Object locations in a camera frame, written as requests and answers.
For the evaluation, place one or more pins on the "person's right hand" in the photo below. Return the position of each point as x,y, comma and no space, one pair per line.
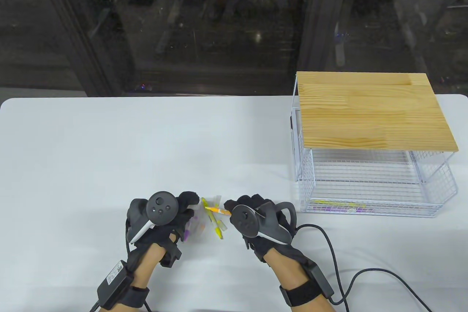
256,250

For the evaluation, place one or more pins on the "purple double-ended highlighter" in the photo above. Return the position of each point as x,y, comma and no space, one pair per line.
343,210
187,233

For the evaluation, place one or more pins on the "cluster of clear highlighter caps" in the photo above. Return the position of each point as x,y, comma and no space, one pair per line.
218,200

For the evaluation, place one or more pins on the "light wooden board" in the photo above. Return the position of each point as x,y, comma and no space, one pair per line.
373,114

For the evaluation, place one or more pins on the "person's left forearm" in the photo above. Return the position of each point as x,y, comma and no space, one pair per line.
146,268

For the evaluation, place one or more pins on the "person's right forearm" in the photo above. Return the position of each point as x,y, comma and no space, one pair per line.
289,268

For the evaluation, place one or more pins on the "orange double-ended highlighter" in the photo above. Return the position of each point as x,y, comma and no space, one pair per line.
221,211

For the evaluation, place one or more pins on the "yellow double-ended highlighter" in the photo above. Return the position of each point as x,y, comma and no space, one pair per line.
215,226
340,202

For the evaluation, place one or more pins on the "dark window frame post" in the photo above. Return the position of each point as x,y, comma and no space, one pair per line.
91,52
314,34

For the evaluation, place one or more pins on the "person's left hand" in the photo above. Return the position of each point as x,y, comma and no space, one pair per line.
188,204

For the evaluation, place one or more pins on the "black and white controller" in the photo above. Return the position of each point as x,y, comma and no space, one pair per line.
245,221
161,207

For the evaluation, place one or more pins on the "black labelled wrist camera box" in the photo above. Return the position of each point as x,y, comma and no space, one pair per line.
115,284

